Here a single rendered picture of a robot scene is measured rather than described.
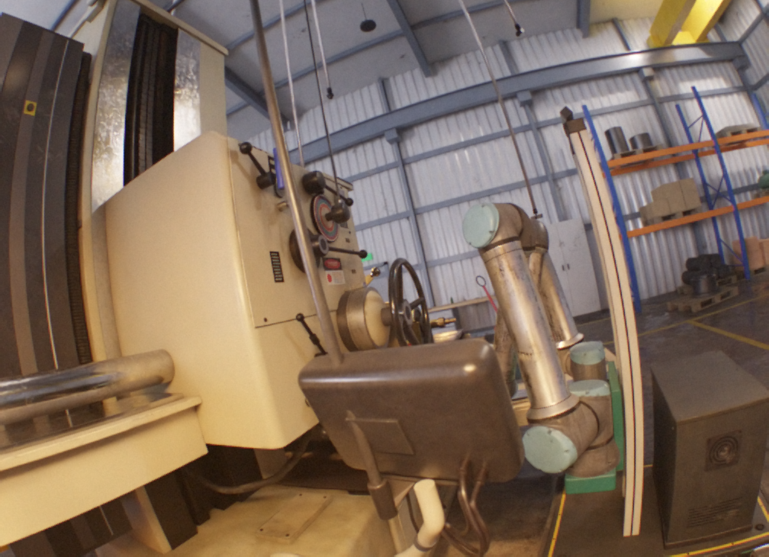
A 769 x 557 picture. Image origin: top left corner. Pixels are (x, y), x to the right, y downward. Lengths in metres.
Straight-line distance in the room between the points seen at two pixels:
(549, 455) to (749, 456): 0.71
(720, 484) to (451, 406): 1.08
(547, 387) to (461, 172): 8.19
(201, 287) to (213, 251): 0.10
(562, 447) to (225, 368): 0.85
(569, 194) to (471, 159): 2.45
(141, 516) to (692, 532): 1.88
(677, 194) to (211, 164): 8.00
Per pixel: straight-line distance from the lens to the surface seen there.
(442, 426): 0.52
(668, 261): 9.38
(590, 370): 1.57
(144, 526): 1.56
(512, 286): 0.94
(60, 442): 0.87
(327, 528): 1.43
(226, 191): 0.95
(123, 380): 1.04
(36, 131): 1.50
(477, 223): 0.96
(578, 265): 8.10
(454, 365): 0.45
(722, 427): 1.27
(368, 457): 0.61
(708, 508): 1.43
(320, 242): 1.09
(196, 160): 1.06
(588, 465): 1.19
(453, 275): 8.69
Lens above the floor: 1.38
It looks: 4 degrees up
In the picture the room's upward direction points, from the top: 12 degrees counter-clockwise
